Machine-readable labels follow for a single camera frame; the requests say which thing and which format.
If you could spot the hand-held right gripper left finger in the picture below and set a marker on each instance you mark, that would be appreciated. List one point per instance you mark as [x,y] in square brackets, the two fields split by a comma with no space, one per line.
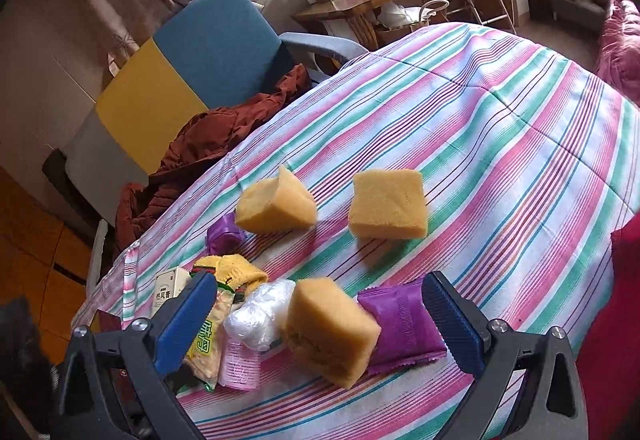
[185,320]

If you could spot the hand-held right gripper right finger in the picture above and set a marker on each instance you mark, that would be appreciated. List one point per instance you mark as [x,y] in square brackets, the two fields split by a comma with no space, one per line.
[450,320]

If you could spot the clear plastic bag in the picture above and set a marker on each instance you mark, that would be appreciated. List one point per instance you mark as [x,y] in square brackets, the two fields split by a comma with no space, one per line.
[255,315]

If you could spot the yellow sponge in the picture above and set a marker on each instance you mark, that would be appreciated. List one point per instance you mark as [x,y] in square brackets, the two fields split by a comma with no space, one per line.
[330,330]
[275,207]
[387,205]

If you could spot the green yellow snack packet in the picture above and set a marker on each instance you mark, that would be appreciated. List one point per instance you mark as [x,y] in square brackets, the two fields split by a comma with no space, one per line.
[207,342]

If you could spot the small cream box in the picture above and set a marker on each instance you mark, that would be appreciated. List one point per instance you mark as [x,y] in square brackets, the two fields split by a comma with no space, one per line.
[167,290]

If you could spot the large purple packet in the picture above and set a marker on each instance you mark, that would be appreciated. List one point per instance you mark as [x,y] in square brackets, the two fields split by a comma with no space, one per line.
[400,325]

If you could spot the yellow sock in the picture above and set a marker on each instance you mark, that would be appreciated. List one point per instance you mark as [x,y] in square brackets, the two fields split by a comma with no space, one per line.
[235,270]

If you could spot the pink flat packet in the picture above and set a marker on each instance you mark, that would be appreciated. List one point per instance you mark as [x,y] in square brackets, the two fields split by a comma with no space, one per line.
[240,365]

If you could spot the dark red book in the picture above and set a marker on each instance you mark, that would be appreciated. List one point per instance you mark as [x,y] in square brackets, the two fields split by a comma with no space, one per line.
[107,320]

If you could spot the small purple packet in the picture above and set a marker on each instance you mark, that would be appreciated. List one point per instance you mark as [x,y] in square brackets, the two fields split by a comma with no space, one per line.
[222,235]

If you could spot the person's red clothing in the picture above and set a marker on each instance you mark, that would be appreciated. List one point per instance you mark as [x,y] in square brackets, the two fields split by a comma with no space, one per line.
[615,320]

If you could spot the brown jacket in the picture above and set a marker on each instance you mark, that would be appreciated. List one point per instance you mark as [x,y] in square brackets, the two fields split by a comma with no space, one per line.
[200,145]

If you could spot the striped blanket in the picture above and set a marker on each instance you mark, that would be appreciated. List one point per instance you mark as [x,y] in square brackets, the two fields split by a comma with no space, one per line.
[500,145]

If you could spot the blue yellow grey armchair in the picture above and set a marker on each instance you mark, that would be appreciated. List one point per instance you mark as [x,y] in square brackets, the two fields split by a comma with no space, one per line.
[210,50]

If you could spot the white plastic bag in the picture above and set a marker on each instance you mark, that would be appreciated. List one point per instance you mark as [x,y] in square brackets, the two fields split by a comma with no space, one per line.
[400,15]

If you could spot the pink quilt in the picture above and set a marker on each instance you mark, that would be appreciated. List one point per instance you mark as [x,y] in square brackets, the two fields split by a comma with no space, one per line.
[622,50]

